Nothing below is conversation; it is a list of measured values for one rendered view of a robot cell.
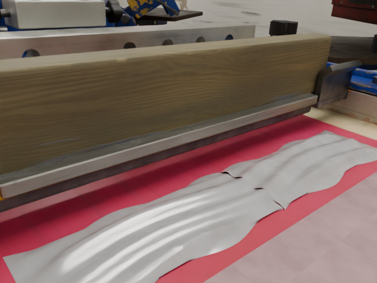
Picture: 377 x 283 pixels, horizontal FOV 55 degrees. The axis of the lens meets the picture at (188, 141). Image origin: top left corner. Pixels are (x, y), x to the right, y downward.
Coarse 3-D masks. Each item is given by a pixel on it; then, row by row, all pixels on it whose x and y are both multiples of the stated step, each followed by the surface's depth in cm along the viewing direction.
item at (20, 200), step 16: (288, 112) 44; (304, 112) 46; (240, 128) 38; (256, 128) 40; (192, 144) 34; (208, 144) 36; (144, 160) 31; (160, 160) 33; (80, 176) 27; (96, 176) 28; (32, 192) 25; (48, 192) 26; (0, 208) 24
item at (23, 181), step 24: (312, 96) 42; (216, 120) 33; (240, 120) 34; (120, 144) 27; (144, 144) 28; (168, 144) 29; (24, 168) 23; (48, 168) 23; (72, 168) 24; (96, 168) 25; (0, 192) 22; (24, 192) 22
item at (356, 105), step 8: (352, 96) 47; (360, 96) 47; (368, 96) 46; (376, 96) 45; (328, 104) 50; (336, 104) 49; (344, 104) 48; (352, 104) 48; (360, 104) 47; (368, 104) 46; (376, 104) 45; (344, 112) 49; (352, 112) 48; (360, 112) 47; (368, 112) 46; (376, 112) 45; (368, 120) 46; (376, 120) 46
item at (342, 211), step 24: (288, 120) 46; (312, 120) 46; (216, 144) 38; (240, 144) 38; (264, 144) 38; (216, 168) 33; (360, 168) 34; (312, 192) 30; (336, 192) 30; (360, 192) 30; (312, 216) 27; (336, 216) 27; (360, 216) 27; (360, 240) 25
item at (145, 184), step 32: (192, 160) 34; (64, 192) 28; (96, 192) 28; (128, 192) 29; (160, 192) 29; (0, 224) 24; (32, 224) 24; (64, 224) 25; (256, 224) 26; (288, 224) 26; (0, 256) 22; (224, 256) 23; (256, 256) 23; (288, 256) 23; (320, 256) 23; (352, 256) 23
